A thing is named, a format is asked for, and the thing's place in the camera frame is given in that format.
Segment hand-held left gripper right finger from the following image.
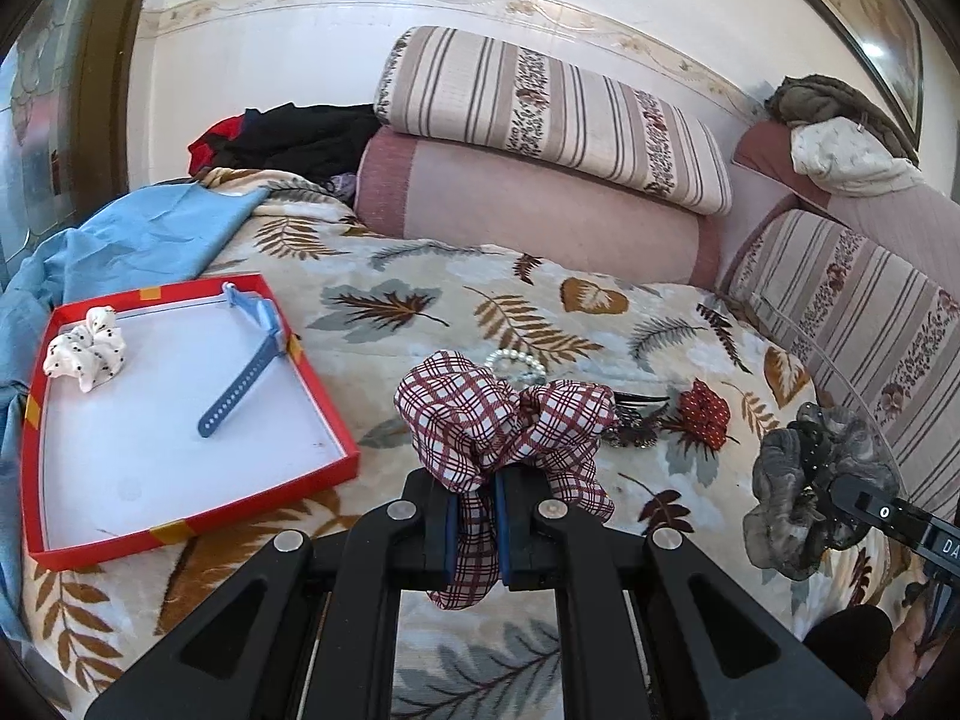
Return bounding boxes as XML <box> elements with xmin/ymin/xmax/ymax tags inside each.
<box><xmin>493</xmin><ymin>467</ymin><xmax>875</xmax><ymax>720</ymax></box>

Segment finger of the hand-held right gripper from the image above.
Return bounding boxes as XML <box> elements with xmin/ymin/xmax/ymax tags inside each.
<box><xmin>823</xmin><ymin>472</ymin><xmax>960</xmax><ymax>584</ymax></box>

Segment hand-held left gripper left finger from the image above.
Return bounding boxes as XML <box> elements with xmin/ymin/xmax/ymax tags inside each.
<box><xmin>86</xmin><ymin>469</ymin><xmax>460</xmax><ymax>720</ymax></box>

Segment red plaid scrunchie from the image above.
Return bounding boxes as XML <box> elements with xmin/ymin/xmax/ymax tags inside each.
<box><xmin>395</xmin><ymin>351</ymin><xmax>617</xmax><ymax>610</ymax></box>

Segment grey scrunchie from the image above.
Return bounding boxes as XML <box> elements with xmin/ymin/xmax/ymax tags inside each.
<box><xmin>742</xmin><ymin>401</ymin><xmax>901</xmax><ymax>582</ymax></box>

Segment black hair clip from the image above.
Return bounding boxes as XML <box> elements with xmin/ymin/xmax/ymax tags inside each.
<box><xmin>600</xmin><ymin>390</ymin><xmax>672</xmax><ymax>451</ymax></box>

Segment red polka dot scrunchie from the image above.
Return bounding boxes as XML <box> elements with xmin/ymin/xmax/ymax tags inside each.
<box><xmin>679</xmin><ymin>379</ymin><xmax>732</xmax><ymax>451</ymax></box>

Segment red cardboard box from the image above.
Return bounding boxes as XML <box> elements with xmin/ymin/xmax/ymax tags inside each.
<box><xmin>20</xmin><ymin>274</ymin><xmax>361</xmax><ymax>572</ymax></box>

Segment striped sofa back cushion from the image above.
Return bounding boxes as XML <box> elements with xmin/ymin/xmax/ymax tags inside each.
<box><xmin>716</xmin><ymin>208</ymin><xmax>960</xmax><ymax>526</ymax></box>

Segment leaf printed blanket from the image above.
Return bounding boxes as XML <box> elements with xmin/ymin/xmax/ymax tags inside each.
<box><xmin>22</xmin><ymin>165</ymin><xmax>893</xmax><ymax>720</ymax></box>

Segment pink sofa cushion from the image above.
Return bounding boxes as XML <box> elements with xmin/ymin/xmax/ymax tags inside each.
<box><xmin>731</xmin><ymin>120</ymin><xmax>960</xmax><ymax>293</ymax></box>

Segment pink bolster cushion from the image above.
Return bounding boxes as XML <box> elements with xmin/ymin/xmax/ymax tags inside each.
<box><xmin>352</xmin><ymin>126</ymin><xmax>725</xmax><ymax>290</ymax></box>

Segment white cloth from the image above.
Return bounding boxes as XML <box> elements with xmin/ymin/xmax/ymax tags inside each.
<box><xmin>789</xmin><ymin>118</ymin><xmax>927</xmax><ymax>196</ymax></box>

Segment white dotted scrunchie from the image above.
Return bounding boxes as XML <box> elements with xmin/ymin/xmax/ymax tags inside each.
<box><xmin>43</xmin><ymin>306</ymin><xmax>125</xmax><ymax>395</ymax></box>

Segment black clothes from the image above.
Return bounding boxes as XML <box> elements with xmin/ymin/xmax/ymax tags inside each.
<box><xmin>225</xmin><ymin>103</ymin><xmax>383</xmax><ymax>185</ymax></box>

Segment striped floral cushion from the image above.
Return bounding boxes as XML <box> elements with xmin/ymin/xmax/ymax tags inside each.
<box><xmin>373</xmin><ymin>25</ymin><xmax>734</xmax><ymax>217</ymax></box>

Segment dark olive cloth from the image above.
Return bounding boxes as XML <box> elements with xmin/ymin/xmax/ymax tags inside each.
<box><xmin>765</xmin><ymin>75</ymin><xmax>920</xmax><ymax>162</ymax></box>

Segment blue cloth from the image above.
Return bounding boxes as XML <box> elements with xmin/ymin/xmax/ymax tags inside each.
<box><xmin>0</xmin><ymin>184</ymin><xmax>271</xmax><ymax>642</ymax></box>

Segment red cloth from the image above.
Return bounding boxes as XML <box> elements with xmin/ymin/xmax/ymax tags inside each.
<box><xmin>187</xmin><ymin>116</ymin><xmax>248</xmax><ymax>173</ymax></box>

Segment wooden glass door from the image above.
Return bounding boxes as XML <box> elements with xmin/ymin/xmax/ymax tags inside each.
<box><xmin>0</xmin><ymin>0</ymin><xmax>162</xmax><ymax>301</ymax></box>

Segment pearl bracelet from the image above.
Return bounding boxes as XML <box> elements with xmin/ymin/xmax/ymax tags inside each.
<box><xmin>484</xmin><ymin>349</ymin><xmax>548</xmax><ymax>385</ymax></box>

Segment blue watch strap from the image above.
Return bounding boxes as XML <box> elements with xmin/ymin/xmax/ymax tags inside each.
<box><xmin>197</xmin><ymin>281</ymin><xmax>290</xmax><ymax>440</ymax></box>

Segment framed wall picture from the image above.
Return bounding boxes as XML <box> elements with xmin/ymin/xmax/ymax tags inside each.
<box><xmin>739</xmin><ymin>0</ymin><xmax>925</xmax><ymax>155</ymax></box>

